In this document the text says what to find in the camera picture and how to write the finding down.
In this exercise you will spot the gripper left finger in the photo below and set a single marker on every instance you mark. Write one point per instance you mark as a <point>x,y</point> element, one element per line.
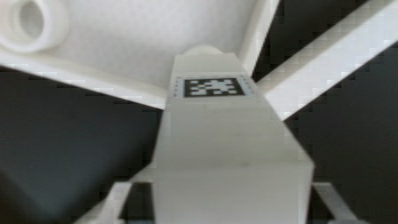
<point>125,207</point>

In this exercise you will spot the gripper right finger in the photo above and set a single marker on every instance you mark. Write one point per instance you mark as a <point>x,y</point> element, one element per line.
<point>341,214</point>

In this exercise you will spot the white desk leg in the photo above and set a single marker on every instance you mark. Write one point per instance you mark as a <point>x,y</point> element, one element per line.
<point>233,170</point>

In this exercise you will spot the white desk top tray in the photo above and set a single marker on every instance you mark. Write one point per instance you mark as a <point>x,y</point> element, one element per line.
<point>100,43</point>

